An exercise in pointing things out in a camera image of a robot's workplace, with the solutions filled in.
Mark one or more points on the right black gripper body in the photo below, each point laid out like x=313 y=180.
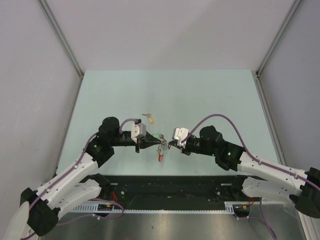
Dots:
x=193 y=145

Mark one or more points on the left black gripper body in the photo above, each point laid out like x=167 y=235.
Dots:
x=140 y=142

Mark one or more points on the yellow capped key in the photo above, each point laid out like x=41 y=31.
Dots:
x=166 y=146

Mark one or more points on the keys with black green tags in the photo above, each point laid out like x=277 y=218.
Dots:
x=159 y=136

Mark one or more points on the red handled metal key holder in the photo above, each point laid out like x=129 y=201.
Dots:
x=161 y=157

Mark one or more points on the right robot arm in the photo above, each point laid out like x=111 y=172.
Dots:
x=298 y=187

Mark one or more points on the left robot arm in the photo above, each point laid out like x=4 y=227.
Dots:
x=78 y=183

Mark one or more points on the key with yellow tag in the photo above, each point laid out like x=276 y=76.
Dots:
x=149 y=118

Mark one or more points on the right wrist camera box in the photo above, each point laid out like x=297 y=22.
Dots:
x=180 y=134

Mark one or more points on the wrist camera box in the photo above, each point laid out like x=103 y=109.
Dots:
x=180 y=134
x=138 y=131

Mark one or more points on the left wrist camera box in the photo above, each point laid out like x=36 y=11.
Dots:
x=138 y=131

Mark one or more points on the white slotted cable duct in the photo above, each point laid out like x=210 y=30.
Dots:
x=105 y=208

